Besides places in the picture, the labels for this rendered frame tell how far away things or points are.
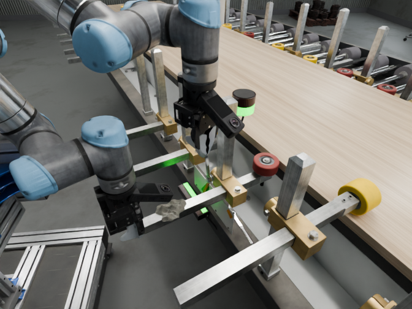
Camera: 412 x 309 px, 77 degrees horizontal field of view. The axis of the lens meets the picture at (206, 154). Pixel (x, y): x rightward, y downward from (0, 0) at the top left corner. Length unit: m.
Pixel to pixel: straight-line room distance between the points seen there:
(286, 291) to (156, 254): 1.00
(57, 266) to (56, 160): 1.10
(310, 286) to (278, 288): 0.15
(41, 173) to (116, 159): 0.12
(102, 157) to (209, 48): 0.28
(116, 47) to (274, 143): 0.63
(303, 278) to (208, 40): 0.74
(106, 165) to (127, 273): 1.19
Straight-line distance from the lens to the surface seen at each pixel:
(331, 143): 0.98
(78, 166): 0.49
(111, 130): 0.48
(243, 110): 0.67
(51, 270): 1.55
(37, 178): 0.49
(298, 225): 0.59
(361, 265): 0.86
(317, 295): 0.93
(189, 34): 0.51
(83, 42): 0.45
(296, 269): 0.95
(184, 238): 1.70
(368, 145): 1.03
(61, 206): 2.10
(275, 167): 0.81
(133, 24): 0.47
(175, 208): 0.72
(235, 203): 0.77
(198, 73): 0.53
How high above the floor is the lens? 1.43
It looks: 39 degrees down
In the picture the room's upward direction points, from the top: straight up
